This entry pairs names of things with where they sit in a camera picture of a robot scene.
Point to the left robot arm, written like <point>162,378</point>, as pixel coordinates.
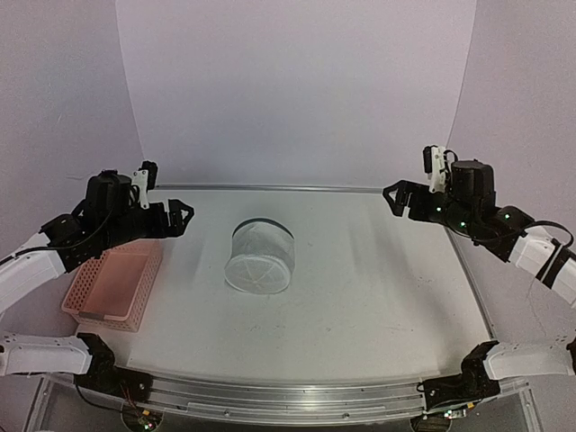
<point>46,256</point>

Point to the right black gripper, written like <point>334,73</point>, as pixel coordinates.
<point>406,190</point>

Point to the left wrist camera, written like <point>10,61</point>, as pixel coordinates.
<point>142,181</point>

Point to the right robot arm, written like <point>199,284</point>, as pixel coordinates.
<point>515,237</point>

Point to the white mesh laundry bag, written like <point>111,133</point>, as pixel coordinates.
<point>262,259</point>

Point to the aluminium front rail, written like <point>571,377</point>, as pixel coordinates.
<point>269,403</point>

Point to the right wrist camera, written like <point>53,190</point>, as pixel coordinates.
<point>437,168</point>

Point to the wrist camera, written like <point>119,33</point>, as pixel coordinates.
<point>437,168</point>
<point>142,181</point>

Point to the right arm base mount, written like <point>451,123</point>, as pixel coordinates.
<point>472,384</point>

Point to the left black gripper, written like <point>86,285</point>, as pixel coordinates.
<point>175,227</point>

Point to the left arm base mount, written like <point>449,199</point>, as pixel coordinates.
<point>104,376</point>

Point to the pink perforated plastic basket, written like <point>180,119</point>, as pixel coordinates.
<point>112,291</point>

